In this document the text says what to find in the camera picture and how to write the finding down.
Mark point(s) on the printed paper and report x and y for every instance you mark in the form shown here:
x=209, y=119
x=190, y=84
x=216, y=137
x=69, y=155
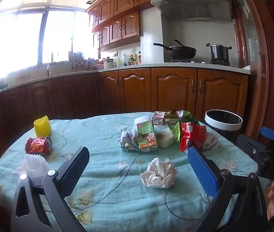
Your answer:
x=128, y=140

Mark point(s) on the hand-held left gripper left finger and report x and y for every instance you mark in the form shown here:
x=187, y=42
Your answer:
x=75, y=168

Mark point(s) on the kitchen window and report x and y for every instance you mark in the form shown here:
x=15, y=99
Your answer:
x=25, y=38

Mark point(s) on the wooden lower cabinets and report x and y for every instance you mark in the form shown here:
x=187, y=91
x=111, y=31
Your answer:
x=137, y=91

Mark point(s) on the grey kitchen countertop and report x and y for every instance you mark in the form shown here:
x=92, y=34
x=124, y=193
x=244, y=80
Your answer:
x=151, y=65

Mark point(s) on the red snack bag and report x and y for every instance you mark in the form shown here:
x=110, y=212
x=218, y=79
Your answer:
x=191, y=134

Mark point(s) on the green milk carton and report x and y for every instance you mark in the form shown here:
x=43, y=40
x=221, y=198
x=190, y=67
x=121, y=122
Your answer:
x=147, y=137

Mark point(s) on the black wok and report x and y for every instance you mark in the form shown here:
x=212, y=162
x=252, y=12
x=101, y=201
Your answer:
x=182, y=52

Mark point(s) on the wooden door frame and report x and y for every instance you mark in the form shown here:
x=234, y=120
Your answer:
x=260, y=53

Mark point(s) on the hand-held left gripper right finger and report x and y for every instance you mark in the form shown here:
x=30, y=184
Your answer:
x=203, y=171

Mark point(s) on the wooden cabinets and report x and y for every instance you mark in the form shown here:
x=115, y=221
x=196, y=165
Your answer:
x=137, y=91
x=127, y=26

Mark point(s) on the wooden upper cabinets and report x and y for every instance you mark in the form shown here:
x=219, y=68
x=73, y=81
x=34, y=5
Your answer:
x=127, y=26

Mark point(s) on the row of condiment bottles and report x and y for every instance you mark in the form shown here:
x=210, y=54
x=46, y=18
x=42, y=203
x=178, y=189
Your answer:
x=134, y=59

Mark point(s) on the yellow-green snack bag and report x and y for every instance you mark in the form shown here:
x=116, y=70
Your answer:
x=174, y=128

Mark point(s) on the yellow foam fruit net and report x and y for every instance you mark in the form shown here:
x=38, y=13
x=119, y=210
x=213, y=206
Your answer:
x=42, y=127

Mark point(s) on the white paper cup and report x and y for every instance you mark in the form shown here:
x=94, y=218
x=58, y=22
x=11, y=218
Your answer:
x=210, y=142

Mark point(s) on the gas stove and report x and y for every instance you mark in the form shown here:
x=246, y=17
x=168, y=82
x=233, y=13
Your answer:
x=199, y=62

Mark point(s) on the steel range hood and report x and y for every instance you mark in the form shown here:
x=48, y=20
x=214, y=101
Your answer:
x=195, y=7

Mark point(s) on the sink faucet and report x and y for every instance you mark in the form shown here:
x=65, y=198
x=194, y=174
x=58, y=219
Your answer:
x=48, y=66

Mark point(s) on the small maroon drink carton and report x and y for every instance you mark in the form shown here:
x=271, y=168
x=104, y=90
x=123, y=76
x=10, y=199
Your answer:
x=158, y=118

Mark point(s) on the white paper ball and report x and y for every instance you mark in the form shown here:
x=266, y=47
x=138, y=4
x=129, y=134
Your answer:
x=158, y=174

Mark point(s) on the white-rimmed trash bin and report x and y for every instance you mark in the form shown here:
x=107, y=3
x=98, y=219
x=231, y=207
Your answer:
x=224, y=125

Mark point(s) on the red drink can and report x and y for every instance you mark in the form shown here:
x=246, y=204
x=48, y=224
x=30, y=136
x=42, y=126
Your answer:
x=36, y=146

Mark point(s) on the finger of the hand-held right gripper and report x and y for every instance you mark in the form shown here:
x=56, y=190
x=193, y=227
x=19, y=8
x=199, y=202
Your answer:
x=271, y=134

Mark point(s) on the white foam fruit net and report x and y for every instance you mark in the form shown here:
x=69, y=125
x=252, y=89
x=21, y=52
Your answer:
x=34, y=165

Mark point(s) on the white rice cooker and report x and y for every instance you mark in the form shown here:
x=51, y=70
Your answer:
x=109, y=63

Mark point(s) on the knife block with utensils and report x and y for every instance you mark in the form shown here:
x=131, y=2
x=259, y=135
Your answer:
x=76, y=61

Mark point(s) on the teal floral tablecloth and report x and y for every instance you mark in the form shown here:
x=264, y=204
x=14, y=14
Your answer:
x=108, y=188

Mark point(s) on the steel stock pot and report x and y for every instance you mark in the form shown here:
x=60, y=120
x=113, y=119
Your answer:
x=219, y=52

